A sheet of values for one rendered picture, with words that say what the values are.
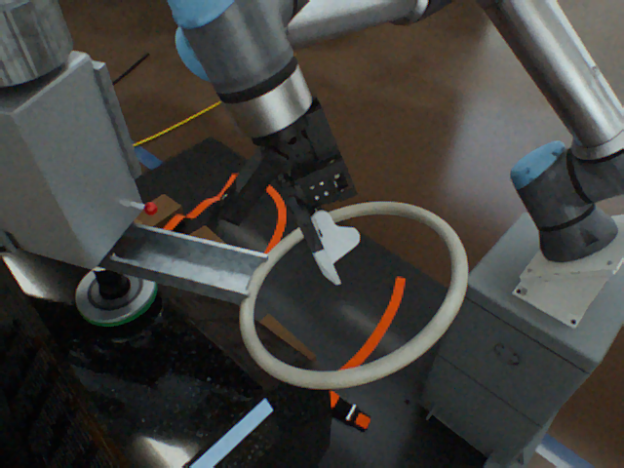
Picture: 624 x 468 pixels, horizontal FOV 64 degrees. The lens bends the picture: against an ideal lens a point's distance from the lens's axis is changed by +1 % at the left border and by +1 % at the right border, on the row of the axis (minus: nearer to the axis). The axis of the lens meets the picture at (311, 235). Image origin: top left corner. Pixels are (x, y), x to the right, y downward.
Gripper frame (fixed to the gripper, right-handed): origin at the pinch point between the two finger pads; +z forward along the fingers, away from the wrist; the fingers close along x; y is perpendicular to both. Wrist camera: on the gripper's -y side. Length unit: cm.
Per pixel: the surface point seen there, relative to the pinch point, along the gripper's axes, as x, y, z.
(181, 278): 36, -35, 21
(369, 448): 50, -25, 142
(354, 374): 0.1, -4.8, 27.9
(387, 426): 57, -15, 144
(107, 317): 50, -65, 33
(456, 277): 11.7, 18.6, 27.8
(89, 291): 60, -70, 29
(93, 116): 49, -35, -15
